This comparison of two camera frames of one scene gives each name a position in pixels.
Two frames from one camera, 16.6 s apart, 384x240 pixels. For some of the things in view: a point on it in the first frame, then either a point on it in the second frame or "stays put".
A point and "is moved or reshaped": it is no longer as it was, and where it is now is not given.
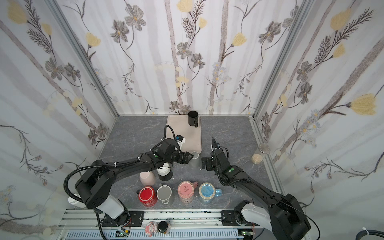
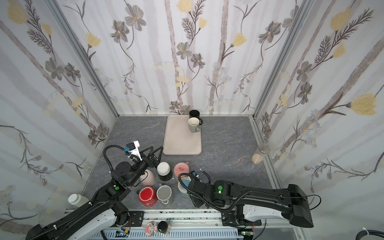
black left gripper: x=186 y=160 -> x=152 y=161
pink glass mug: x=186 y=190 -> x=181 y=167
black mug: x=193 y=118 is moved or reshaped
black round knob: x=162 y=226 stays put
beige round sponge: x=257 y=158 stays put
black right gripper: x=208 y=163 -> x=189 y=183
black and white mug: x=165 y=174 stays put
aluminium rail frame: x=178 y=224 stays put
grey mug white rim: x=163 y=193 stays put
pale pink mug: x=147 y=178 stays put
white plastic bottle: x=76 y=202 stays put
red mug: x=147 y=197 stays put
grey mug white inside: x=195 y=154 -> x=193 y=123
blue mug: x=207 y=192 is moved or reshaped
